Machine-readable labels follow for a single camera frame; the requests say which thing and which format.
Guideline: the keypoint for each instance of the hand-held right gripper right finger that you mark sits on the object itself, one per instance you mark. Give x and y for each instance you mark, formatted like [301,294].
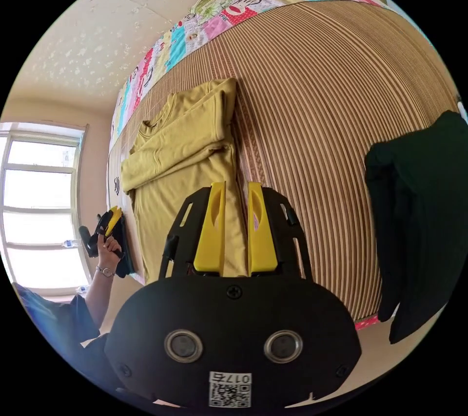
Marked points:
[260,240]

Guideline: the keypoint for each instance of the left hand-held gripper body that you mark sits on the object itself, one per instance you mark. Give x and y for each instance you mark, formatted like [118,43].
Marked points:
[126,259]

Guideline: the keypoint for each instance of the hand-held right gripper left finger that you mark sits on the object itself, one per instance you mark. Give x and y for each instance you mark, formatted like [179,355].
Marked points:
[211,237]

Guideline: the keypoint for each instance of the yellow long sleeve shirt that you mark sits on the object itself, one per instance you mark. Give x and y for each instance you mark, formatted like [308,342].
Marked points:
[175,167]

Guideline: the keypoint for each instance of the person's left forearm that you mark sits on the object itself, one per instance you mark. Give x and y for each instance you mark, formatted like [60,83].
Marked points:
[99,295]

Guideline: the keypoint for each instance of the person's left hand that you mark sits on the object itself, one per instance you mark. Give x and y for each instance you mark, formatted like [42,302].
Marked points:
[108,255]

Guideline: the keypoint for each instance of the window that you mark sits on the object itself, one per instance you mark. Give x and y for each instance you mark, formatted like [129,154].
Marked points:
[36,204]

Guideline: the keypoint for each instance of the person's body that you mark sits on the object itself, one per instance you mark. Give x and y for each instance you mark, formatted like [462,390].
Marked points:
[69,328]

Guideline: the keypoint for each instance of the bed with woven mat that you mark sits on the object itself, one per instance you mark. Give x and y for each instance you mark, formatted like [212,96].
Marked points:
[321,102]

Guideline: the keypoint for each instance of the black garment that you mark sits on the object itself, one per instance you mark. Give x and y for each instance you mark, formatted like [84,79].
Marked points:
[417,222]

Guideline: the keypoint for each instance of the pillow with green print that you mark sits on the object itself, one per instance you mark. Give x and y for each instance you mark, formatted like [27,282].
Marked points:
[212,5]

